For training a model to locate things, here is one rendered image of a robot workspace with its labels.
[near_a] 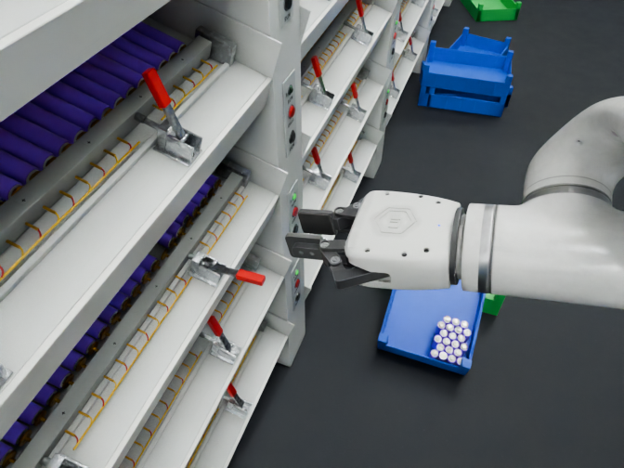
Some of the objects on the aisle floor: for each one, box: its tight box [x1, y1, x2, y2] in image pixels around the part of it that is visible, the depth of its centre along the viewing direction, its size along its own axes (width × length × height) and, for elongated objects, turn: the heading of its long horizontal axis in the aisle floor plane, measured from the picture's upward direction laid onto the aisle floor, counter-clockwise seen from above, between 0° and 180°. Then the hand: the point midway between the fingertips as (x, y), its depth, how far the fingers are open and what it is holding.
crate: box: [378, 280, 486, 375], centre depth 117 cm, size 30×20×8 cm
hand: (311, 234), depth 55 cm, fingers open, 3 cm apart
